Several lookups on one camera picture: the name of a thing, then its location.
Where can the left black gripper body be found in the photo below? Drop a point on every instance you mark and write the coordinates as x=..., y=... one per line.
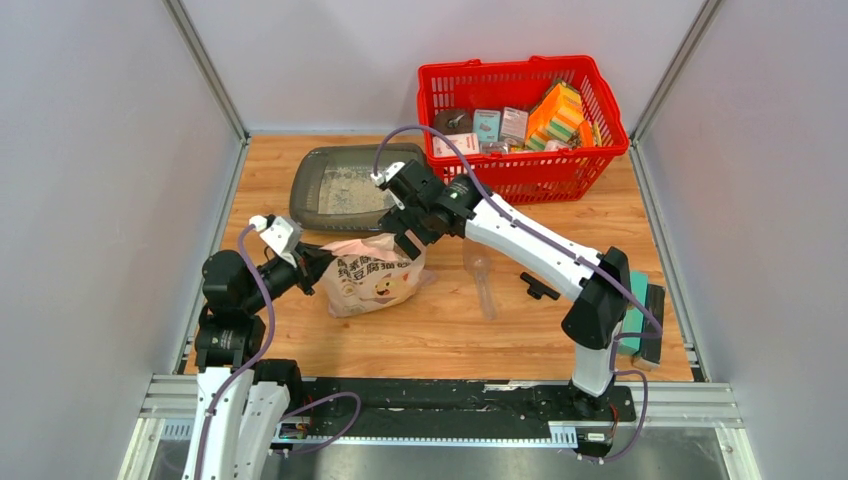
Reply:
x=279, y=276

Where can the clear plastic scoop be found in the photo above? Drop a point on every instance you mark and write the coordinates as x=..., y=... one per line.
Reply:
x=477, y=263

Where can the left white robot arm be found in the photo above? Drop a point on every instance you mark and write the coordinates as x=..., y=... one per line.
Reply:
x=240, y=398

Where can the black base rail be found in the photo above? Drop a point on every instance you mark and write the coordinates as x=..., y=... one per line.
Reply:
x=448, y=410

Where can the pink white small box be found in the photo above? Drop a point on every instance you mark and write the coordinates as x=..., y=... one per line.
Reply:
x=455, y=144

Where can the grey litter box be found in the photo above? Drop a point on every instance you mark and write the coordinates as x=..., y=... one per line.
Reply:
x=332, y=190

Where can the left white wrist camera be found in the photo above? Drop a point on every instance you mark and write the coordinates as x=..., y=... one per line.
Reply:
x=281, y=234

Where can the teal small box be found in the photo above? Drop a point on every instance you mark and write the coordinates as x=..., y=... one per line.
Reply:
x=486, y=125

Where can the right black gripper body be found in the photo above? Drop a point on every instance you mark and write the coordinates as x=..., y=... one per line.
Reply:
x=399, y=221

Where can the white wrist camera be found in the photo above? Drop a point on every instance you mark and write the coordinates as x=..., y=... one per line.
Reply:
x=381, y=177
x=281, y=234

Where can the teal black brush block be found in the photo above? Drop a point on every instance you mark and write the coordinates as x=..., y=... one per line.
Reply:
x=644, y=353

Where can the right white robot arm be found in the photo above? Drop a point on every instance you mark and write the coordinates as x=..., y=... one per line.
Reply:
x=596, y=283

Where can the grey small box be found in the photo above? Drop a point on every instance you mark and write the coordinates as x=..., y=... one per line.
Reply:
x=513, y=126

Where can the red plastic basket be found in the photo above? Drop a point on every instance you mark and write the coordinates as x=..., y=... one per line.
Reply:
x=559, y=172

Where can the orange sponge pack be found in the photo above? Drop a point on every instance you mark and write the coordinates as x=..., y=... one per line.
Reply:
x=558, y=116

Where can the pink cat litter bag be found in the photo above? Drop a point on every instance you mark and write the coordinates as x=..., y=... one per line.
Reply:
x=370, y=274

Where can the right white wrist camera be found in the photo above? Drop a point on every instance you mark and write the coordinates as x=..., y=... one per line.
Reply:
x=381, y=177

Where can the black bag clip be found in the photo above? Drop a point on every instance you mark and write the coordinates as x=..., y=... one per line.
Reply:
x=538, y=289

